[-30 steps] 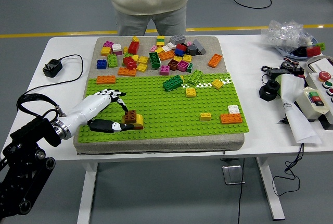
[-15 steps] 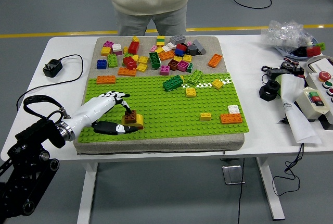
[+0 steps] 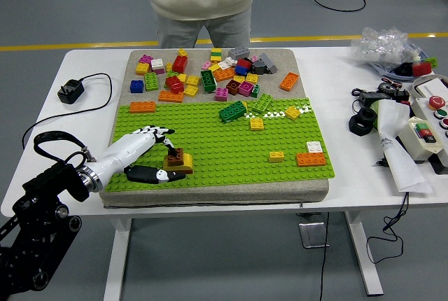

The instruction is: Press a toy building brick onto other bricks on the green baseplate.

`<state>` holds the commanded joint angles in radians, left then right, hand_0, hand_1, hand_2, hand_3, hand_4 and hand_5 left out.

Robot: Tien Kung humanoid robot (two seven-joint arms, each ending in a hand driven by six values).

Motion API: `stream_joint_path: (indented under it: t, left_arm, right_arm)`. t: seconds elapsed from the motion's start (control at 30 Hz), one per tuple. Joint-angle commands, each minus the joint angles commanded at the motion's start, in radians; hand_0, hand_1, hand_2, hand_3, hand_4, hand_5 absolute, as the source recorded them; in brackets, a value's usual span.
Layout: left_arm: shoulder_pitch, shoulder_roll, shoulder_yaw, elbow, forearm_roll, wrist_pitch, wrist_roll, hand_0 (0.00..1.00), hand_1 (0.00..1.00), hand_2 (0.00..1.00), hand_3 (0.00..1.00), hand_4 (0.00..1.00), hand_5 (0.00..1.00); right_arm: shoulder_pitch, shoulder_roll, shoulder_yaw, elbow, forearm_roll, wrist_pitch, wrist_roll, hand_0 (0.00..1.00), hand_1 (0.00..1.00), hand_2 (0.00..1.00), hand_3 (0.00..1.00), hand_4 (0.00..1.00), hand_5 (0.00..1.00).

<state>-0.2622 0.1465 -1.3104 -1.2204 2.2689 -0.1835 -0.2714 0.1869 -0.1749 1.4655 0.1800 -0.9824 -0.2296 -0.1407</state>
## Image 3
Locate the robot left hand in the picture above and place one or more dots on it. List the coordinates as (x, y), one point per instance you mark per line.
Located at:
(122, 152)

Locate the brown 2x2 brick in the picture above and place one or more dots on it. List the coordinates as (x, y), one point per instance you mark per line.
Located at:
(178, 159)

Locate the yellow arched brick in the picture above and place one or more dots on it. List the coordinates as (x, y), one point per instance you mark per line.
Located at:
(188, 161)

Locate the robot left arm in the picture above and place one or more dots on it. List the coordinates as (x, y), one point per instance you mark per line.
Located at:
(38, 217)

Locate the orange 2x4 brick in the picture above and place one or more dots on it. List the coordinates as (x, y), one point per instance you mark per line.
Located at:
(143, 106)
(171, 96)
(224, 74)
(311, 159)

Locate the red 2x4 brick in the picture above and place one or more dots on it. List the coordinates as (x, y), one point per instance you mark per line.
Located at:
(182, 171)

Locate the blue 2x2 brick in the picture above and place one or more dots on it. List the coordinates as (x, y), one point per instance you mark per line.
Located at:
(136, 86)

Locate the yellow 2x2 brick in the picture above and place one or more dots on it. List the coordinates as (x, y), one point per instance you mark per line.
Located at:
(276, 157)
(191, 90)
(257, 124)
(293, 113)
(142, 69)
(192, 80)
(251, 78)

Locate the white 2x2 brick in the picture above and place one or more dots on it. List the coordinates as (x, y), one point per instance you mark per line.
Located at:
(314, 147)
(157, 63)

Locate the magenta 2x2 brick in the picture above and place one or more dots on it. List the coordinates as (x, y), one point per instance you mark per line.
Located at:
(246, 89)
(146, 59)

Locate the small yellow brick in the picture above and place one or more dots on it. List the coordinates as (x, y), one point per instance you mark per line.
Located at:
(169, 67)

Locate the tall red brick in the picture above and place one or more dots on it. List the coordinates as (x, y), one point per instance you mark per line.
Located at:
(180, 64)

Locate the green baseplate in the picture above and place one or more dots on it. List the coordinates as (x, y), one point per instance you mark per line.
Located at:
(227, 171)

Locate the dark green 2x4 brick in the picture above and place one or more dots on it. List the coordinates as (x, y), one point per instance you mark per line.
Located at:
(232, 111)
(208, 81)

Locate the pink 2x2 brick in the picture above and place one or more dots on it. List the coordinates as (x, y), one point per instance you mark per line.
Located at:
(221, 94)

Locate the small pink brick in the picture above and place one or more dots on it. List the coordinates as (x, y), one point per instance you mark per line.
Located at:
(255, 58)
(206, 65)

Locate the dark red 2x2 brick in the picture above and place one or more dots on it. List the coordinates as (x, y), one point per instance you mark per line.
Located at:
(232, 87)

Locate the yellow flat brick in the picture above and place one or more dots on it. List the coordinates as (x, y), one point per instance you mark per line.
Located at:
(216, 50)
(215, 59)

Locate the small dark green brick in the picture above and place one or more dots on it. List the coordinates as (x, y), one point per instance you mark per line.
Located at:
(255, 91)

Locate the grey 2x4 brick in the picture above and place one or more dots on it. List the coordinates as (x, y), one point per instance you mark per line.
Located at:
(238, 52)

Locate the dark grey long brick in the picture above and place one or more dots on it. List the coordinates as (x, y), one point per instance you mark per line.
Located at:
(269, 62)

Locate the black power plug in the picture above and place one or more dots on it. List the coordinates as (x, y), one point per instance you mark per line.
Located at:
(71, 91)

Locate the white table leg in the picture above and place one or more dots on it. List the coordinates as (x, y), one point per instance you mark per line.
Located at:
(117, 262)
(364, 255)

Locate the metal floor plate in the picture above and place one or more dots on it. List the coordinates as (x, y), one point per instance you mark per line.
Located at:
(311, 234)

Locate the large black nut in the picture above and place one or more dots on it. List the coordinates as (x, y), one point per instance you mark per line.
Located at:
(353, 126)

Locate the green sheet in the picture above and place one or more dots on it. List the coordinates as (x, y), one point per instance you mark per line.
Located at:
(374, 113)

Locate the black power adapter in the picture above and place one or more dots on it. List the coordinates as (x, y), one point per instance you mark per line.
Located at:
(374, 97)

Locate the small black plug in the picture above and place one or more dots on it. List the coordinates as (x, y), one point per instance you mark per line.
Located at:
(381, 163)

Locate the black round gear part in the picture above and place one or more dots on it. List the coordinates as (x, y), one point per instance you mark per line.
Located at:
(385, 87)

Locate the blue basin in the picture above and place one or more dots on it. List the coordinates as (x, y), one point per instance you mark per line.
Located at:
(388, 73)

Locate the clear bubble wrap bag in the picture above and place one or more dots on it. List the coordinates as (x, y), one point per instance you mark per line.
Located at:
(381, 45)

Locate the white paper bag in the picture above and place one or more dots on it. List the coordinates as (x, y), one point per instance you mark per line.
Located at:
(402, 164)

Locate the black servo module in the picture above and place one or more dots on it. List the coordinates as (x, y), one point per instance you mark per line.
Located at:
(400, 95)

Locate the black plastic part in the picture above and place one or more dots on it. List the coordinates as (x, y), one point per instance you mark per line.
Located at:
(405, 69)

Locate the grey control box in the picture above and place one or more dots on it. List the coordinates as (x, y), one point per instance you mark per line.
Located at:
(425, 110)

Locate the small white bottle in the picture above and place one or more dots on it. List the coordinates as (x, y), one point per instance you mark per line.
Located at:
(415, 57)

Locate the white flat box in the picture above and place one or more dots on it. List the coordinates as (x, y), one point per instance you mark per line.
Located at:
(432, 87)

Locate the red emergency stop button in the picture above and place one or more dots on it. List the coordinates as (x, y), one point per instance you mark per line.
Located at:
(437, 102)

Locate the green push button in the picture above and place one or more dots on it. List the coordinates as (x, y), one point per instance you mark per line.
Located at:
(440, 113)

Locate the red push button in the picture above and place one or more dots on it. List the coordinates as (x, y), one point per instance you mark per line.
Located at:
(444, 122)

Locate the white switch box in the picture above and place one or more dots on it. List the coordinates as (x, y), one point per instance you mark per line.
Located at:
(409, 140)

